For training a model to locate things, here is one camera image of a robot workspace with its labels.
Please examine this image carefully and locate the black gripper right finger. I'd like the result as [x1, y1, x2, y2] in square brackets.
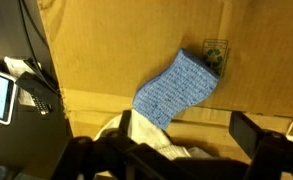
[229, 111, 266, 159]

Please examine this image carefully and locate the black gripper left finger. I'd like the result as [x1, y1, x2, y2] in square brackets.
[119, 110, 132, 136]

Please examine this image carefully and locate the small black remote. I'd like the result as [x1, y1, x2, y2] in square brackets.
[16, 72, 52, 115]

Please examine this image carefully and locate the black cable on table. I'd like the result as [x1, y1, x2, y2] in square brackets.
[17, 0, 62, 96]

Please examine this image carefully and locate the large cardboard box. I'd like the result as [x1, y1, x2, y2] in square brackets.
[36, 0, 293, 180]

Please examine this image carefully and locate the white cloth towel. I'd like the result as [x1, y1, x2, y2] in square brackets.
[94, 109, 214, 160]

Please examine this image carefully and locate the white tablet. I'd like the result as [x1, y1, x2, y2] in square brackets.
[0, 72, 17, 125]

